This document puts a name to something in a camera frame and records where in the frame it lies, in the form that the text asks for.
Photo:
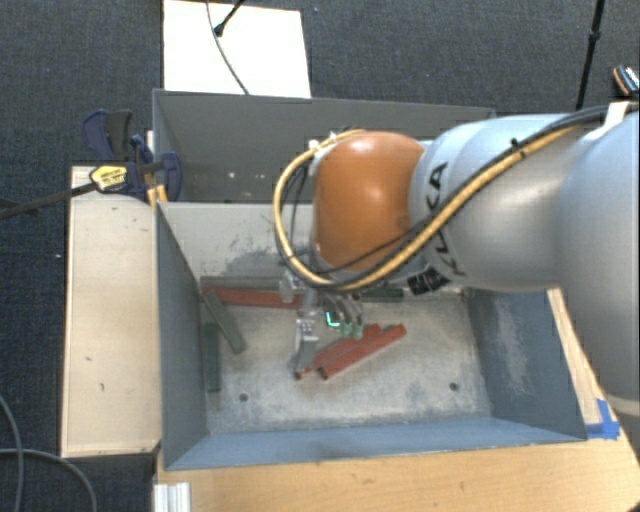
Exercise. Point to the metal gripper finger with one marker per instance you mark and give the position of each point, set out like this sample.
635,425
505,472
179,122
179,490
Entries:
290,287
306,345

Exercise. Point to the red-brown flat block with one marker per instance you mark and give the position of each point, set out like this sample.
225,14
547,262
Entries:
250,298
367,350
331,353

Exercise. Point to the dark green flat block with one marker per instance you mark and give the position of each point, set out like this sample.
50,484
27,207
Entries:
385,294
213,357
225,322

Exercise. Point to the grey metal bin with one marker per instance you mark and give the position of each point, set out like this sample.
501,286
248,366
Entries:
380,400

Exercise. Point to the pale wood board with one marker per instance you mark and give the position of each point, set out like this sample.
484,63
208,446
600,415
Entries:
110,320

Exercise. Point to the black cylinder on white bracket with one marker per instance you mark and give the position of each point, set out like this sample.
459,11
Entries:
427,282

